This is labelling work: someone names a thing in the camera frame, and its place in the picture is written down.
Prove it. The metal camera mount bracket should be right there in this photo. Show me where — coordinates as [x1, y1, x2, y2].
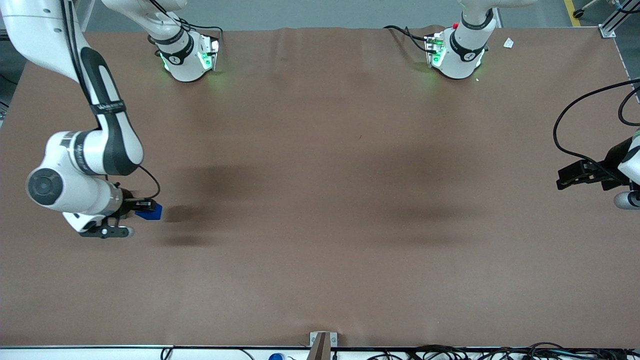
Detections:
[309, 331, 339, 360]

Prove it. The black arm base cable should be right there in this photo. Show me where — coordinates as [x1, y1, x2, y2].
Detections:
[384, 25, 435, 53]
[147, 0, 224, 56]

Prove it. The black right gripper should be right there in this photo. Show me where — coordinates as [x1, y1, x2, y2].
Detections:
[118, 189, 157, 219]

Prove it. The long black left arm cable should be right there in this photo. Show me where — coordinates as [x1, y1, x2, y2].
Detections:
[552, 79, 640, 173]

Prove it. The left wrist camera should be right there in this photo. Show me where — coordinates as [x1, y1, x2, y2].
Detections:
[613, 190, 640, 211]

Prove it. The black left arm base cable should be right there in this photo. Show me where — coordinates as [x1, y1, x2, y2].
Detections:
[384, 25, 435, 53]

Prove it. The blue plastic insert part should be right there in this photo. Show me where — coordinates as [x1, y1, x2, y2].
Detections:
[134, 202, 164, 222]

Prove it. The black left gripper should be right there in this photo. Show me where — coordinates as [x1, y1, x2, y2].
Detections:
[556, 136, 637, 192]

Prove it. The short black cable loop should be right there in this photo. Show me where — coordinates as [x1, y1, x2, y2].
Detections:
[618, 86, 640, 127]

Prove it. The paper table cover sheet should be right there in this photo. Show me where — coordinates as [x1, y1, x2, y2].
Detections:
[0, 26, 640, 349]

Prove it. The black caster wheel stand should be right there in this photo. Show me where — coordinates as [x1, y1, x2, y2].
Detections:
[572, 0, 608, 20]

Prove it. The aluminium frame post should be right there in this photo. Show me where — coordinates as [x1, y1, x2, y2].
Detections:
[599, 0, 640, 39]

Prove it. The black right arm base cable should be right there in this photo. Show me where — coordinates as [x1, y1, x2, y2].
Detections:
[147, 0, 224, 56]

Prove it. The black cable tangle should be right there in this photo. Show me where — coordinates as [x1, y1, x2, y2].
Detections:
[365, 342, 640, 360]

